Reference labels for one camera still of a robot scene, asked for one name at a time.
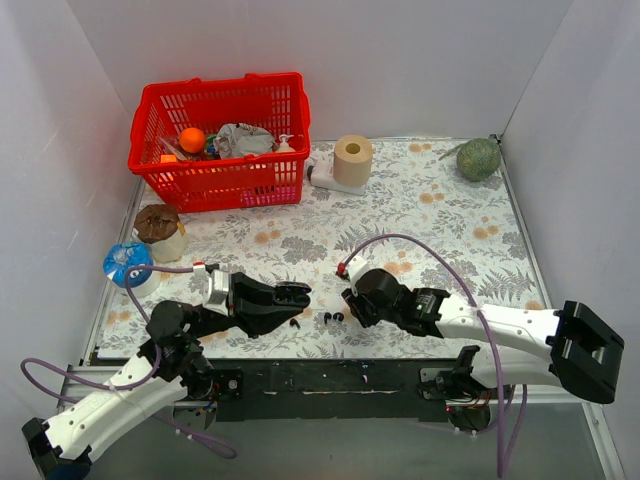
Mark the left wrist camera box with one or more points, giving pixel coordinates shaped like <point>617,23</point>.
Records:
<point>218,292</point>

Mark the white lotion bottle lying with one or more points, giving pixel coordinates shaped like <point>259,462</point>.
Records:
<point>320,174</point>

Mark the brown toilet paper roll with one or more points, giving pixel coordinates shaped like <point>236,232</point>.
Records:
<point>352,162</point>

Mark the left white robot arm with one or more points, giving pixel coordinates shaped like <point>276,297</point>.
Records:
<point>169,367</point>

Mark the clear plastic packet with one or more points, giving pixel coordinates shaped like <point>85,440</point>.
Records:
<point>172,147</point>

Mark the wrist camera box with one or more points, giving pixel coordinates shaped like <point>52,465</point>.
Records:
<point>352,271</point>
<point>218,292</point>

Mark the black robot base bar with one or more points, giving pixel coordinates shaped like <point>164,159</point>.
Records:
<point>330,387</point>

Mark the orange fruit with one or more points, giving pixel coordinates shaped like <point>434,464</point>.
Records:
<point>192,140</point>

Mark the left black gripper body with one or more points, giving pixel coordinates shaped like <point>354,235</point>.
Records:
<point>239,302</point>

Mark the crumpled silver snack bag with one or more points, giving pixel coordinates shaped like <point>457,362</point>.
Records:
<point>237,140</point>

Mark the floral patterned table mat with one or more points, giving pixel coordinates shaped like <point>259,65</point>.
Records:
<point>418,220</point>

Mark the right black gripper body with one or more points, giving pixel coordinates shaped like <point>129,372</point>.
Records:
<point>358,310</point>

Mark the white pump bottle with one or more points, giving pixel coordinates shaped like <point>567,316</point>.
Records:
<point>284,144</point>

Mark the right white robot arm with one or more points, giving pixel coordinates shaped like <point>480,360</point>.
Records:
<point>571,347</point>

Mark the green melon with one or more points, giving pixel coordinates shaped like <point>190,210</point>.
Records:
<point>476,159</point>

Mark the red plastic shopping basket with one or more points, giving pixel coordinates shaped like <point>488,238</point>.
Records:
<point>276,102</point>

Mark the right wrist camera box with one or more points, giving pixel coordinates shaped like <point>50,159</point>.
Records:
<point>352,271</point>

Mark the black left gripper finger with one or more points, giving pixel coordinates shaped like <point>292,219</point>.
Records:
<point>284,288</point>
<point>263,319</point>

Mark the brown-lid white jar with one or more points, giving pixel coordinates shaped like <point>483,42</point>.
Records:
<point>159,227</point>

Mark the taped black earbud case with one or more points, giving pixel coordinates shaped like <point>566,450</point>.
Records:
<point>300,302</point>

